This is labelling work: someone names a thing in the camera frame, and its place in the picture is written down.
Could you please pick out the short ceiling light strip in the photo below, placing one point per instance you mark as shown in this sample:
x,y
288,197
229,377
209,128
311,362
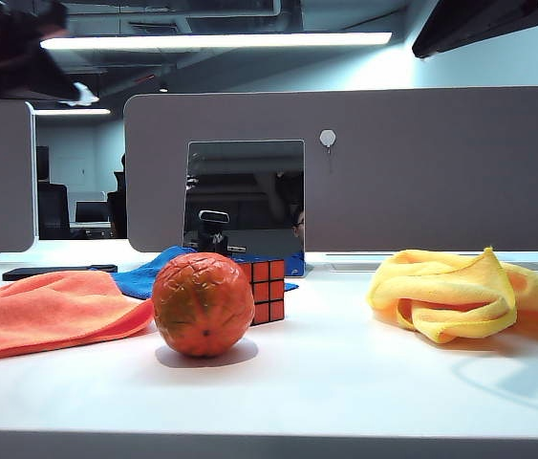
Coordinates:
x,y
72,112

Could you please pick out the long ceiling light strip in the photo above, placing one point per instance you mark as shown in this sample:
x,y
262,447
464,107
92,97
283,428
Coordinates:
x,y
201,41

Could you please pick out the black flat phone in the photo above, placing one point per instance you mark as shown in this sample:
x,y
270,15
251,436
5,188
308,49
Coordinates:
x,y
25,273

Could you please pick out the blue microfiber rag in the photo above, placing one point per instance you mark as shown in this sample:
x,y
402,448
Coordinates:
x,y
139,282

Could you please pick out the black computer monitor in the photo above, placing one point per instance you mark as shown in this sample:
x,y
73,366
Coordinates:
x,y
92,212

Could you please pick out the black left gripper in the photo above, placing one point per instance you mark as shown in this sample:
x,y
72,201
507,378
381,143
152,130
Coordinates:
x,y
1,48

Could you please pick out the Rubik's cube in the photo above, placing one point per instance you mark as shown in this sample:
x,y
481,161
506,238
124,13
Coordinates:
x,y
268,287

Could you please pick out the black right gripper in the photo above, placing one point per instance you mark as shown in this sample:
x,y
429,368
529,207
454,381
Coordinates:
x,y
483,24

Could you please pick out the metal standing mirror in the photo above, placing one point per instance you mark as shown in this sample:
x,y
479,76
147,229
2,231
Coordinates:
x,y
244,191

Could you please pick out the black office chair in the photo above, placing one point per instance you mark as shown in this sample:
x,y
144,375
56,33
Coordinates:
x,y
53,210

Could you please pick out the white wall hook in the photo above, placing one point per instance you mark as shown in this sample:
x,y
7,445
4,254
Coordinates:
x,y
327,137

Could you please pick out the wide brown partition panel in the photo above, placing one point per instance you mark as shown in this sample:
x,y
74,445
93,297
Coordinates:
x,y
440,191

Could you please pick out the yellow microfiber rag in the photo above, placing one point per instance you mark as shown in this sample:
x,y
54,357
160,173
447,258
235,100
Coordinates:
x,y
440,287

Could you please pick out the small ceiling spotlight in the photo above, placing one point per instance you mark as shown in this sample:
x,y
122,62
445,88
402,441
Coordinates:
x,y
163,88

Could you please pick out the orange microfiber rag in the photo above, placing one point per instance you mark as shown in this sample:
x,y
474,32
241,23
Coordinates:
x,y
49,311

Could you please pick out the orange toy fruit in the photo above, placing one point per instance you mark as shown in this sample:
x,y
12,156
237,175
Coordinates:
x,y
201,306

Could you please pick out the person in dark clothes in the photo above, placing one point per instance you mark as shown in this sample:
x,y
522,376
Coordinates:
x,y
118,210

